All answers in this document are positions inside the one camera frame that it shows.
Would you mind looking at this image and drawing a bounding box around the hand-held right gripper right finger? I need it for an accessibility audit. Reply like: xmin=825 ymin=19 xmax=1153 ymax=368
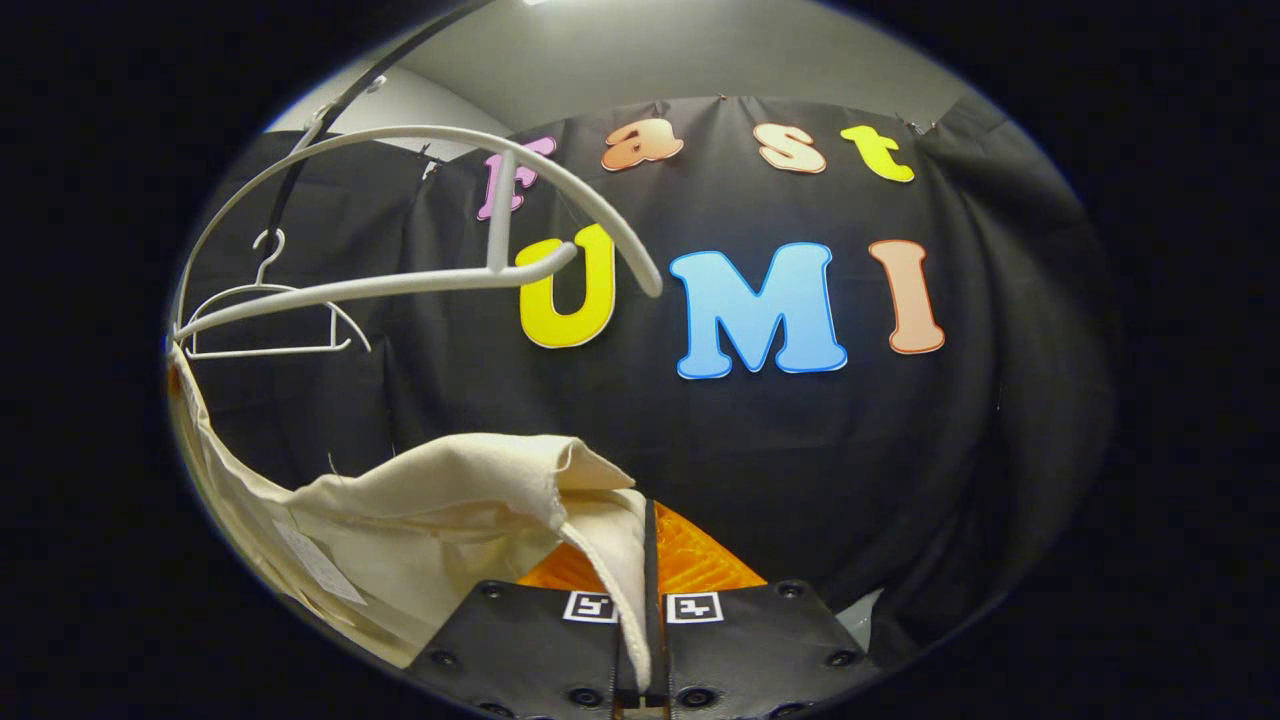
xmin=645 ymin=498 xmax=883 ymax=720

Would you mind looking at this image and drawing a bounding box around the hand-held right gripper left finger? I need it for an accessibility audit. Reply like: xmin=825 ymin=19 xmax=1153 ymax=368
xmin=404 ymin=544 xmax=643 ymax=720

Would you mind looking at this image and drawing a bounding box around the cream collared shirt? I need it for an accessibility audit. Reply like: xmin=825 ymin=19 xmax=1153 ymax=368
xmin=165 ymin=340 xmax=653 ymax=693

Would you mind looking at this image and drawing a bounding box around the white plastic clothes hanger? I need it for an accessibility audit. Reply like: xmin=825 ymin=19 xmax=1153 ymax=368
xmin=183 ymin=228 xmax=373 ymax=361
xmin=175 ymin=125 xmax=664 ymax=343

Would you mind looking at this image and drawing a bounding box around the black clothes rack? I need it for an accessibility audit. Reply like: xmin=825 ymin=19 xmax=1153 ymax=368
xmin=268 ymin=0 xmax=501 ymax=246

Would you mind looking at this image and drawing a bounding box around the black backdrop cloth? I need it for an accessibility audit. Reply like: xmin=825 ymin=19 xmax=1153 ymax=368
xmin=170 ymin=92 xmax=1116 ymax=661

